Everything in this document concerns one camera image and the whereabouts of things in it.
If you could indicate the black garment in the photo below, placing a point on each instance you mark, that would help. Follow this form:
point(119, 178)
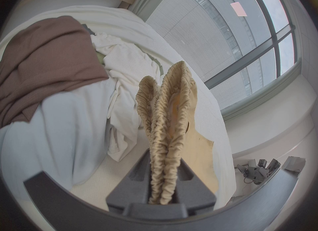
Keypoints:
point(87, 28)

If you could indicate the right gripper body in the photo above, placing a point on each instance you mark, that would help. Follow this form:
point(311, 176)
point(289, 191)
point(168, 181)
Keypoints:
point(256, 174)

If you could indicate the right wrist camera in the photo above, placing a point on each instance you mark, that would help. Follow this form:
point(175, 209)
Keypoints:
point(262, 162)

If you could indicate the tan shorts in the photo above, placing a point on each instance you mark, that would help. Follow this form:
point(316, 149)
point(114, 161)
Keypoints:
point(161, 115)

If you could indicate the pale blue garment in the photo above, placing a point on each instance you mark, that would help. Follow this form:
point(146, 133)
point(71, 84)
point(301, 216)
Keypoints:
point(49, 138)

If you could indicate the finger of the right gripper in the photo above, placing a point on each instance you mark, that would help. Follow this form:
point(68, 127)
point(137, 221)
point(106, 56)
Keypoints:
point(241, 168)

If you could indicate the window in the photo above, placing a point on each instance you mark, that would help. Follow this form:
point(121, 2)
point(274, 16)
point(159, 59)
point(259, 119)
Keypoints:
point(198, 38)

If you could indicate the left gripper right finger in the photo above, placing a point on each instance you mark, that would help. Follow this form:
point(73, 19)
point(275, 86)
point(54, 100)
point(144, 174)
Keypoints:
point(193, 192)

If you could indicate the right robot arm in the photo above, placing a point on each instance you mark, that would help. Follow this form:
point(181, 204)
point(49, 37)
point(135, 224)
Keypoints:
point(294, 163)

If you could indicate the brown garment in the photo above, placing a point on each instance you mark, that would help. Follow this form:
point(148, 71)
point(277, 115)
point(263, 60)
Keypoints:
point(49, 58)

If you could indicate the white garment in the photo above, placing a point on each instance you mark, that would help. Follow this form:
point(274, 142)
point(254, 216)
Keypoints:
point(124, 75)

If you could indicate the bed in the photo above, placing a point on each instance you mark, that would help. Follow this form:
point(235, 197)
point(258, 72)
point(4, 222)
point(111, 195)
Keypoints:
point(213, 115)

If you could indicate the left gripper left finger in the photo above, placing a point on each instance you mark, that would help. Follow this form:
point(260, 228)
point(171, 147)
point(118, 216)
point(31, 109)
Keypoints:
point(129, 192)

